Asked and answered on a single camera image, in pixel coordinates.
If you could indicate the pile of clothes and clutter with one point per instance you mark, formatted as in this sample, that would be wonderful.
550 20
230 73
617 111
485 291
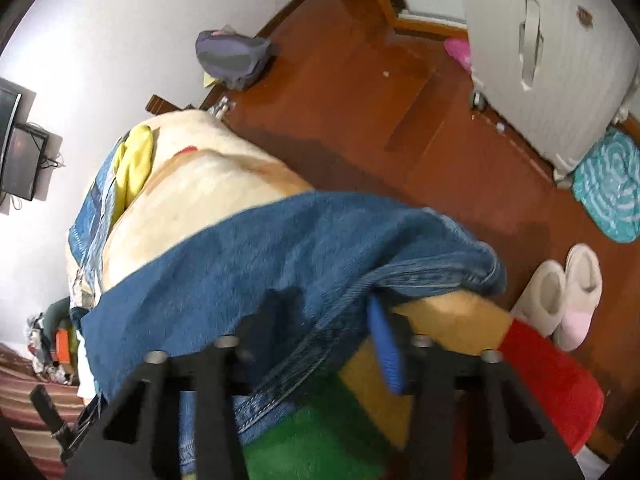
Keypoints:
52 345

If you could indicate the teal patterned floor mat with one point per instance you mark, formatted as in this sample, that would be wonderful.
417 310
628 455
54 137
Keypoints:
610 185

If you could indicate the small black wall monitor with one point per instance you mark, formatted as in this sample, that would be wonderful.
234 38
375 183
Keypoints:
25 160

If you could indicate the black wall television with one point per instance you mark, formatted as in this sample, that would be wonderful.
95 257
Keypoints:
7 115

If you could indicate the pink fluffy slipper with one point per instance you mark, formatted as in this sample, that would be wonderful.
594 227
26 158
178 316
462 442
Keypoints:
580 295

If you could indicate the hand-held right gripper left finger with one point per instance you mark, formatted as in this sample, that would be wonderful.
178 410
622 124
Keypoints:
215 410

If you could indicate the striped brown curtain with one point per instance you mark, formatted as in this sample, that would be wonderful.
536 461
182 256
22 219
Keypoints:
20 400

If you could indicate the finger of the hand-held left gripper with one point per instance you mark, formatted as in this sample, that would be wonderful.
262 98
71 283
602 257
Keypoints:
47 412

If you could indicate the patchwork quilt bed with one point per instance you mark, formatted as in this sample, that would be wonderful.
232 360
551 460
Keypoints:
200 185

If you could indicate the wooden bed frame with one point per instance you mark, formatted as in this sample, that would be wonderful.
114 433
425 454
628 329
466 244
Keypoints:
162 104

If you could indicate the pink plastic bag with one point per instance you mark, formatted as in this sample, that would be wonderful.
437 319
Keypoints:
459 51

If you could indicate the purple grey backpack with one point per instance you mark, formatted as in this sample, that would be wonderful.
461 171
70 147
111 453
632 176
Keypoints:
225 55

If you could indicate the white fluffy slipper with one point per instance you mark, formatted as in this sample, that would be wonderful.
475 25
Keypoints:
542 295

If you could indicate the blue denim jeans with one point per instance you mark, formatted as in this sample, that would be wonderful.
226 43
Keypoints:
250 250

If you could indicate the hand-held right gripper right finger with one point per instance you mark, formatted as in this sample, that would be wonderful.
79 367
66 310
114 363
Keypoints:
386 347

